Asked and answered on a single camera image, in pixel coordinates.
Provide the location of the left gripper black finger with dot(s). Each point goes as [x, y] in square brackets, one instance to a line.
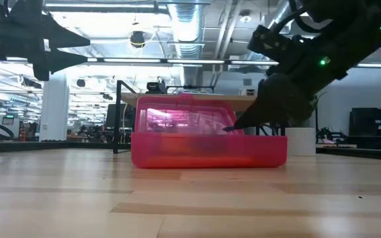
[63, 37]
[55, 62]

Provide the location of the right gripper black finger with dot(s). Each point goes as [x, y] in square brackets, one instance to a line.
[250, 120]

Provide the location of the pink translucent pencil box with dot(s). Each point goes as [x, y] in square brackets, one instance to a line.
[207, 148]

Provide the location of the small black background robot arm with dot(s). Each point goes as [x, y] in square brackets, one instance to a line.
[331, 135]

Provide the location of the white column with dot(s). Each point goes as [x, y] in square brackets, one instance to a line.
[54, 109]

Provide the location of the black monitor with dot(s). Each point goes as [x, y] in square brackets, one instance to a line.
[124, 115]

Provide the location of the black bench edge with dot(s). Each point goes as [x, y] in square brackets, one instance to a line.
[359, 152]

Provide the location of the black cabinet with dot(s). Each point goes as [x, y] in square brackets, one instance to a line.
[374, 127]

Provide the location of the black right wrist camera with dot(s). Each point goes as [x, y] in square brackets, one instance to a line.
[273, 44]

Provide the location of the black ceiling dome camera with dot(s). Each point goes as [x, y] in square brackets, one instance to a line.
[138, 39]

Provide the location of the black camera on table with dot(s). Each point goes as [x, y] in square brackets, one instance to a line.
[155, 87]

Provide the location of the silver spiral air duct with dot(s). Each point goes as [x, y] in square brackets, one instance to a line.
[186, 29]

